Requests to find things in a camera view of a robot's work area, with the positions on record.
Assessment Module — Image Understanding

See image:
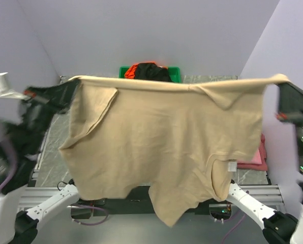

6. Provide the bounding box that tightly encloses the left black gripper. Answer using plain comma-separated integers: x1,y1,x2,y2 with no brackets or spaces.
24,76,82,150

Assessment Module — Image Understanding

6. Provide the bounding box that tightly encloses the beige t shirt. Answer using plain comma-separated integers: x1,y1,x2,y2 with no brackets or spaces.
59,74,288,227

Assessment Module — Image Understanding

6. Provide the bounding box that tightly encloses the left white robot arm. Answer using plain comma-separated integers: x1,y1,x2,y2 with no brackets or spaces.
0,79,80,243

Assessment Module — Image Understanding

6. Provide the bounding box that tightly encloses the light pink folded t shirt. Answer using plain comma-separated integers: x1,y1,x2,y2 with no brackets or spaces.
250,149,262,165

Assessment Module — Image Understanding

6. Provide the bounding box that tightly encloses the orange t shirt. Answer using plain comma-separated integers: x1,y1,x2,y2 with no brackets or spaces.
125,62,157,79

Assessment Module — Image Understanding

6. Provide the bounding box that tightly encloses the dark pink folded t shirt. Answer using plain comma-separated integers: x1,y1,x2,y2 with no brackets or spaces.
237,134,268,171

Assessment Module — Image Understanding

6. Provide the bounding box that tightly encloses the black t shirt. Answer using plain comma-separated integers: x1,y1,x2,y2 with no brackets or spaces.
134,63,172,82

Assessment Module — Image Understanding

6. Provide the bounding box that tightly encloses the green plastic bin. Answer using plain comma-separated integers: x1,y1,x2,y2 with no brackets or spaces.
118,66,181,83

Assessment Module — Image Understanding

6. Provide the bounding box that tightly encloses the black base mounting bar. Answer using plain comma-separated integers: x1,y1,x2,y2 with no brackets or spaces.
70,185,233,217

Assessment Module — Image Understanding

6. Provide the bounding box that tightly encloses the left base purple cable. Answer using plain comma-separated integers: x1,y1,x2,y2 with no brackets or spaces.
70,204,109,226

